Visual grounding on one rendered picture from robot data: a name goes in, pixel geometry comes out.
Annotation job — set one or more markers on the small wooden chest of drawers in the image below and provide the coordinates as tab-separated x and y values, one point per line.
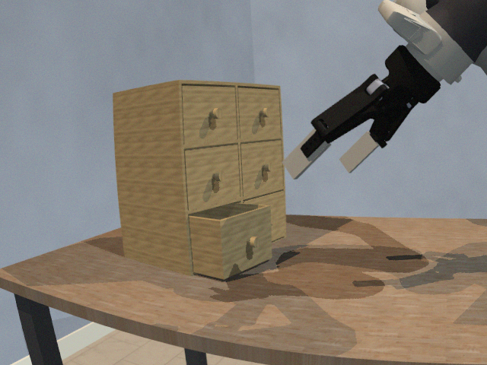
150	171

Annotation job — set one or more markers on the wooden drawer front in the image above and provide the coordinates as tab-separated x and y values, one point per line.
203	119
223	238
276	200
212	175
259	114
257	163

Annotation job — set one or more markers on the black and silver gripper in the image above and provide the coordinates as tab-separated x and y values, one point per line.
407	84

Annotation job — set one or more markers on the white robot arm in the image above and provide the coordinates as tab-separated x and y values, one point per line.
447	35

